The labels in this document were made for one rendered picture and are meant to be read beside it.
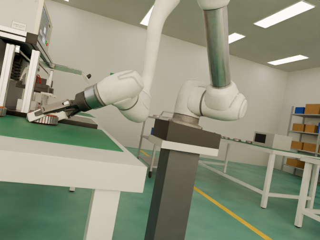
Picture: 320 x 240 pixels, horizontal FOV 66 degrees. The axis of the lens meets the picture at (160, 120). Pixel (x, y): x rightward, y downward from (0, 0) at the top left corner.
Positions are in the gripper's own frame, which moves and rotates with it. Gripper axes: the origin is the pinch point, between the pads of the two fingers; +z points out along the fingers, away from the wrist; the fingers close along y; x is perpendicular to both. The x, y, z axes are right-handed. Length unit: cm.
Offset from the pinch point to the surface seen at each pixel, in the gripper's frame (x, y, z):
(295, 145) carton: -150, 678, -282
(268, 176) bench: -106, 245, -111
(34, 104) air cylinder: 23, 44, 32
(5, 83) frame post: 21.9, 5.4, 15.6
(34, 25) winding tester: 49, 18, 3
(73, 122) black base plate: -1.5, 20.2, -0.7
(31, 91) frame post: 16.3, 10.3, 8.6
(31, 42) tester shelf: 35.1, 7.6, 0.0
